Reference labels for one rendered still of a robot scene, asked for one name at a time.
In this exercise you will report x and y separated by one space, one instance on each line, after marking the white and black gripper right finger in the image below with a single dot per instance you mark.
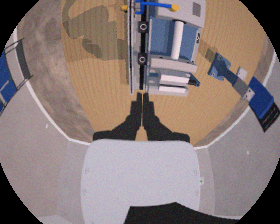
155 130

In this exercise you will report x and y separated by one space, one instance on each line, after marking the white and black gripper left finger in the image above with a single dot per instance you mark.
128 129

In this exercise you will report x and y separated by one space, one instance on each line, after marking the grey long narrow bar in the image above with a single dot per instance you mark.
152 79

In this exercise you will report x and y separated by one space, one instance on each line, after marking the grey flat bar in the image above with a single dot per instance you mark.
156 70

